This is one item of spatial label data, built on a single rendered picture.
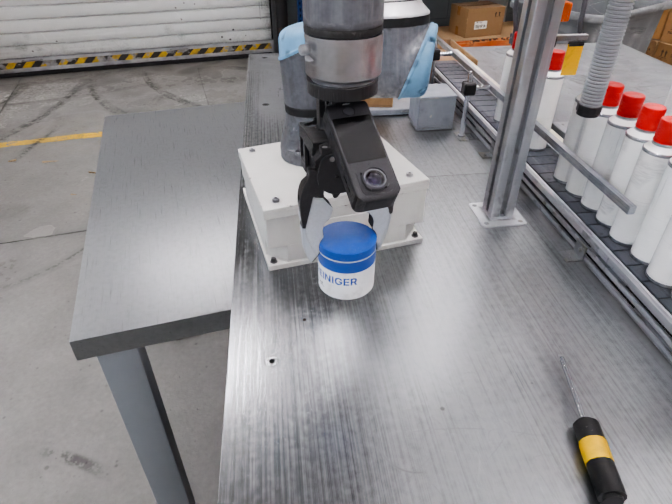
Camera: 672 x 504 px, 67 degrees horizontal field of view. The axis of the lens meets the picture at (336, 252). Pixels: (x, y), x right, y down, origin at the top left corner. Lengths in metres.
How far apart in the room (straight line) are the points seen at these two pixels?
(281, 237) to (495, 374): 0.38
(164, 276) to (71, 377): 1.14
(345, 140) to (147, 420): 0.66
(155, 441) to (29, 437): 0.88
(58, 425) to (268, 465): 1.30
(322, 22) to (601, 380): 0.56
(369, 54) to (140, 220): 0.66
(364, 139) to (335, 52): 0.08
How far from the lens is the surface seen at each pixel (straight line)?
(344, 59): 0.49
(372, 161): 0.49
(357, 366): 0.69
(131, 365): 0.88
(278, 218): 0.80
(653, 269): 0.87
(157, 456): 1.07
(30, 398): 1.98
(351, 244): 0.58
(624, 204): 0.89
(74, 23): 5.17
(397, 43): 0.85
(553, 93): 1.16
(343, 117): 0.51
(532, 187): 1.10
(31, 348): 2.15
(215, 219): 1.00
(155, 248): 0.95
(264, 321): 0.76
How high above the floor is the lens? 1.35
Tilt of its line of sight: 36 degrees down
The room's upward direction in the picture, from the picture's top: straight up
